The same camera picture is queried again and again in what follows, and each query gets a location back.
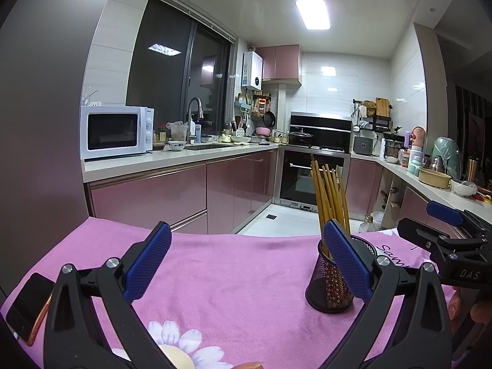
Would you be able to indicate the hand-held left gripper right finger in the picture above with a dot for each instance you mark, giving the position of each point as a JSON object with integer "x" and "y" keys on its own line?
{"x": 346, "y": 261}

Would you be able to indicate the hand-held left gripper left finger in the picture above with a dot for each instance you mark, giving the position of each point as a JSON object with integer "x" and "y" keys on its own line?
{"x": 150, "y": 265}

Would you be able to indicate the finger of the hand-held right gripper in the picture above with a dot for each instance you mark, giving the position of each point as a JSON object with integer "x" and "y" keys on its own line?
{"x": 444, "y": 212}
{"x": 422, "y": 234}

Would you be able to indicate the black mesh utensil holder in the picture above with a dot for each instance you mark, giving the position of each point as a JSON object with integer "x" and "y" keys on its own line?
{"x": 326, "y": 292}

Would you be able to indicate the bundle of wooden chopsticks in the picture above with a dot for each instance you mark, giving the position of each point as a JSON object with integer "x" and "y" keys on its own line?
{"x": 326, "y": 192}

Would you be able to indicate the person's right hand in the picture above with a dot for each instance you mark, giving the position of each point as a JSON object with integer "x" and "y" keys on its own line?
{"x": 457, "y": 309}

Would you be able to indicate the person's left hand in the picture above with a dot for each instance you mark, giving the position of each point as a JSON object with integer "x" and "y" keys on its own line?
{"x": 250, "y": 366}

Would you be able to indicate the white ceramic bowl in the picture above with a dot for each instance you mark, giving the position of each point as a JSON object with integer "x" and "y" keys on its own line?
{"x": 464, "y": 188}

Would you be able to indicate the tan round container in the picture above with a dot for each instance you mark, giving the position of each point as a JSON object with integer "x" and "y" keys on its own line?
{"x": 434, "y": 178}

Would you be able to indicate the white plastic bag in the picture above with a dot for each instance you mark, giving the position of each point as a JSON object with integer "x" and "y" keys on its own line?
{"x": 372, "y": 223}

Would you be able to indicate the steel thermos flask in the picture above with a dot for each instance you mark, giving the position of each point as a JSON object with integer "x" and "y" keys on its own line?
{"x": 436, "y": 164}

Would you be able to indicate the gold thermos flask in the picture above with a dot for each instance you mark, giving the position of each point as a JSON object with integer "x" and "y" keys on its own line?
{"x": 472, "y": 169}

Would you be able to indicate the green plastic bag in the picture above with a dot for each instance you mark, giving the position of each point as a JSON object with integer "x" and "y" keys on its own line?
{"x": 447, "y": 155}

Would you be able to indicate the white and green bottle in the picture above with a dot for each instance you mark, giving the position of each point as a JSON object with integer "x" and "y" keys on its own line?
{"x": 415, "y": 161}

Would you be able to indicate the pink round jar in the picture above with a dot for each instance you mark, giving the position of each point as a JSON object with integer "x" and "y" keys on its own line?
{"x": 419, "y": 136}

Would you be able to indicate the pink floral blanket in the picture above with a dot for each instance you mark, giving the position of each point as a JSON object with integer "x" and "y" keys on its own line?
{"x": 230, "y": 276}

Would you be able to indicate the steel stock pot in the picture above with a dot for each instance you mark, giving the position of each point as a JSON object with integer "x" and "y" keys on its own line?
{"x": 393, "y": 146}

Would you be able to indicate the built-in black oven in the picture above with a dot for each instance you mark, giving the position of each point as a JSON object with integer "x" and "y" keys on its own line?
{"x": 296, "y": 184}

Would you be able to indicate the black countertop shelf rack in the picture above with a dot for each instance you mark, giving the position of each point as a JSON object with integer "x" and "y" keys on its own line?
{"x": 380, "y": 123}

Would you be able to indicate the wooden cutting board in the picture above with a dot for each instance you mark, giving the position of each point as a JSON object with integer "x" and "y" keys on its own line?
{"x": 383, "y": 107}

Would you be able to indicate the blue and white bowl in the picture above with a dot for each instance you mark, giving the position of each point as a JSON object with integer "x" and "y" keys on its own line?
{"x": 177, "y": 146}

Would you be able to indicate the smartphone with orange case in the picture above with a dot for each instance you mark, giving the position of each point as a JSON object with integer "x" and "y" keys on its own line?
{"x": 29, "y": 307}

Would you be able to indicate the black wok with lid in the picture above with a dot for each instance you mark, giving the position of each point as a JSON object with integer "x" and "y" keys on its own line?
{"x": 300, "y": 137}

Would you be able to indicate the white microwave oven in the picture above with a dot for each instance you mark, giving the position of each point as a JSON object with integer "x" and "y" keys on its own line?
{"x": 146, "y": 132}

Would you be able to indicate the clear plastic bag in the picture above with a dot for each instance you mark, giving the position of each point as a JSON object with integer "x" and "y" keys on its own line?
{"x": 176, "y": 130}

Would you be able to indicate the white soap dispenser bottle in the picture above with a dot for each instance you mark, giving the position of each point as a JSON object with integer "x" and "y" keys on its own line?
{"x": 192, "y": 132}

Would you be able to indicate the blue detergent bottle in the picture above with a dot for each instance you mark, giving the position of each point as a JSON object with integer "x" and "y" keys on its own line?
{"x": 198, "y": 134}

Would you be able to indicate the black range hood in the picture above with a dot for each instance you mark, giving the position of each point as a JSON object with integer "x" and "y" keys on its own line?
{"x": 321, "y": 121}

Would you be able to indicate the pink cooking pot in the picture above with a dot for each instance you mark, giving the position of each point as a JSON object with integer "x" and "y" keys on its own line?
{"x": 263, "y": 130}

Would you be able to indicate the hanging black frying pan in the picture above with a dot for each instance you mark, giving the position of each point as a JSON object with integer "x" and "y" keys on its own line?
{"x": 269, "y": 119}

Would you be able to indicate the steel kitchen faucet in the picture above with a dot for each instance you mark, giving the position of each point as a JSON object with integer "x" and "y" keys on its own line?
{"x": 194, "y": 102}

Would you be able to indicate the grey refrigerator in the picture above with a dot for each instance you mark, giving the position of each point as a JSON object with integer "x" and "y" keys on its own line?
{"x": 46, "y": 123}

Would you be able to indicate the dark kitchen window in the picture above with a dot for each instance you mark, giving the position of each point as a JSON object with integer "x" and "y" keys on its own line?
{"x": 165, "y": 65}

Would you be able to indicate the white water heater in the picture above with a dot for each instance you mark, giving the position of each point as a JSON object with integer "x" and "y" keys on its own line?
{"x": 252, "y": 70}

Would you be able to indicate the rectangular ceiling light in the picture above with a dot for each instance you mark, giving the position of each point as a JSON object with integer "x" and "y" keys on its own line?
{"x": 312, "y": 13}

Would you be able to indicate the pink upper wall cabinet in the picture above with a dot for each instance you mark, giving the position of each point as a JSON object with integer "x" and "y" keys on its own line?
{"x": 280, "y": 63}

